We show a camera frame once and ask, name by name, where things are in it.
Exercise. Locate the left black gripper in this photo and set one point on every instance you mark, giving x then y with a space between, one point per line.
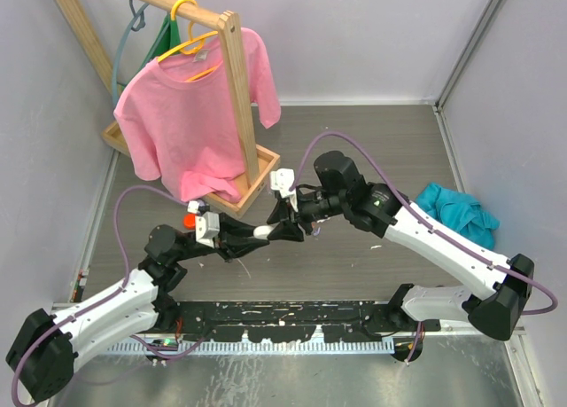
231 228

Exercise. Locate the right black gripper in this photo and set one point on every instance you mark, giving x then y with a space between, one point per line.
287 230

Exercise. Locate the white earbud case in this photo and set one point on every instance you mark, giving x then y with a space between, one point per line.
263 231

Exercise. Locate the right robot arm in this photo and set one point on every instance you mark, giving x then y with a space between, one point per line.
493 289

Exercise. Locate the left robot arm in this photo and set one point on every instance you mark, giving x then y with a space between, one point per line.
50 348

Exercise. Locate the red earbud case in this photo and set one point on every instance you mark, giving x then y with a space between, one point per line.
189 221

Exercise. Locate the wooden clothes rack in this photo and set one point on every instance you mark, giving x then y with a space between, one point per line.
259 161

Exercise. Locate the pink t-shirt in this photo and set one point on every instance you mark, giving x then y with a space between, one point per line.
177 119

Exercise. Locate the teal crumpled cloth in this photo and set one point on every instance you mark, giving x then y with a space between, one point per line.
459 212

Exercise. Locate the yellow hanger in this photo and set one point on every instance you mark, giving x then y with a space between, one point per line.
193 45

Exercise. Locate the green garment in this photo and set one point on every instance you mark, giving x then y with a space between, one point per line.
167 38

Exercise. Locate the teal hanger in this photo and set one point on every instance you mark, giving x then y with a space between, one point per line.
136 23

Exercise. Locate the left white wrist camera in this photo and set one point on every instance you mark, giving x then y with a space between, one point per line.
207 228

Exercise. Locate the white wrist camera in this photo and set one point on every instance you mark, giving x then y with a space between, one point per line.
207 228
280 181

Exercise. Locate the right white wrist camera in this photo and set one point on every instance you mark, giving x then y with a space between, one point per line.
280 181

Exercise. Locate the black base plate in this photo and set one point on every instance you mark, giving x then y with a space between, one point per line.
284 321

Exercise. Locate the white slotted cable duct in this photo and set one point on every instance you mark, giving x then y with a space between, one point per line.
315 346

